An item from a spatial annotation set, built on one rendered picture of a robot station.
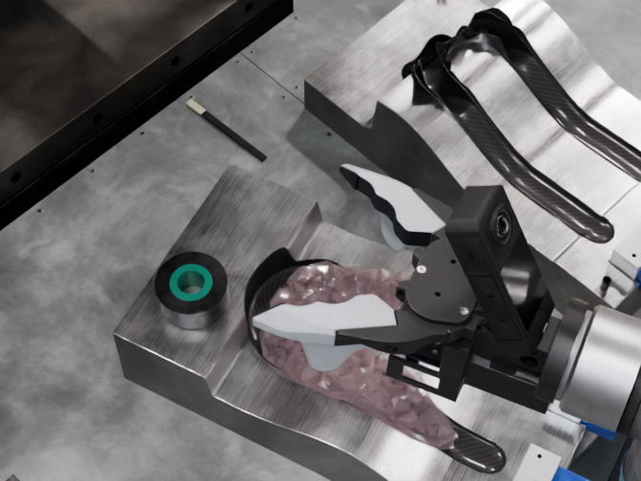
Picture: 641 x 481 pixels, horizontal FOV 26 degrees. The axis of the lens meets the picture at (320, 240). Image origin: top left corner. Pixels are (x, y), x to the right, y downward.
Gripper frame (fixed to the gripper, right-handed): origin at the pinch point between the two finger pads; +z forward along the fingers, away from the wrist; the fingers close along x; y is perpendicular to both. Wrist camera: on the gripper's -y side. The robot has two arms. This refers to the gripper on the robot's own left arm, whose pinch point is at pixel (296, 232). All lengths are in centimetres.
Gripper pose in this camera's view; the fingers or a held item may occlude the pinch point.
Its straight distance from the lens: 94.4
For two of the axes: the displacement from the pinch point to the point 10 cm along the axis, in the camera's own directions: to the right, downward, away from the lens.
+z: -9.2, -3.4, 2.2
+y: -0.5, 6.4, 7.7
